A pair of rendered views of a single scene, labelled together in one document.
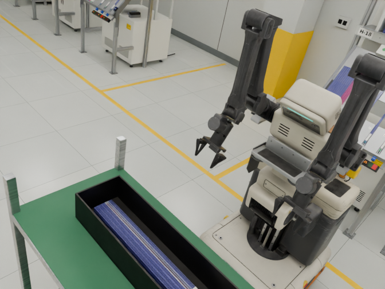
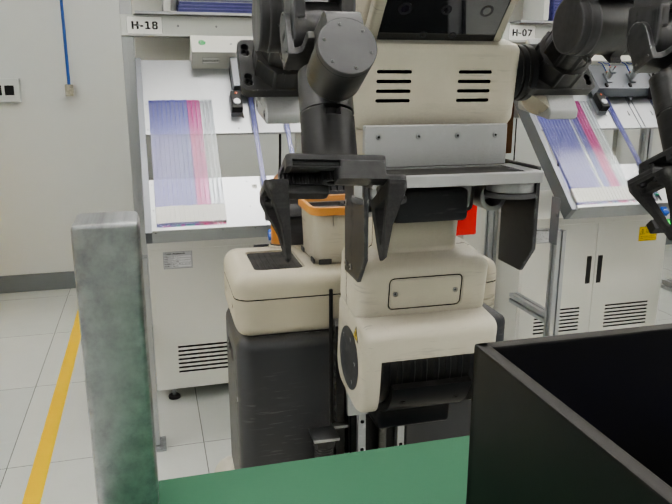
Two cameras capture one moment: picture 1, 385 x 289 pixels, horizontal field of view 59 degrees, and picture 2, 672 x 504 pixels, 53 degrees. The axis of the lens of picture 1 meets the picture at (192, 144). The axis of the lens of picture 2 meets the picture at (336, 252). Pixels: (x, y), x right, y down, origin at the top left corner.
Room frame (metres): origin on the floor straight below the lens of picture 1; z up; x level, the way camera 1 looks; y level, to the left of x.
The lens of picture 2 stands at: (0.82, 0.47, 1.16)
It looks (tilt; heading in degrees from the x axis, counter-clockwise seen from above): 14 degrees down; 307
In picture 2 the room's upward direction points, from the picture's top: straight up
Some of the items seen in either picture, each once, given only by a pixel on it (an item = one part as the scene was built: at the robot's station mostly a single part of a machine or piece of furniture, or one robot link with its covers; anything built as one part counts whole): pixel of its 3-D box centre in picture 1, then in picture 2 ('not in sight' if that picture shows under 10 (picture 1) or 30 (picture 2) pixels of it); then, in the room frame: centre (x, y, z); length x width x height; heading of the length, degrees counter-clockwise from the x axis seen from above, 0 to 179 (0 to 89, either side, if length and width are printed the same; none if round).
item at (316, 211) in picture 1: (283, 213); (435, 362); (1.35, -0.54, 0.68); 0.28 x 0.27 x 0.25; 51
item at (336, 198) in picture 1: (293, 199); (360, 358); (1.59, -0.65, 0.59); 0.55 x 0.34 x 0.83; 51
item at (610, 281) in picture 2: not in sight; (549, 267); (1.85, -2.60, 0.31); 0.70 x 0.65 x 0.62; 52
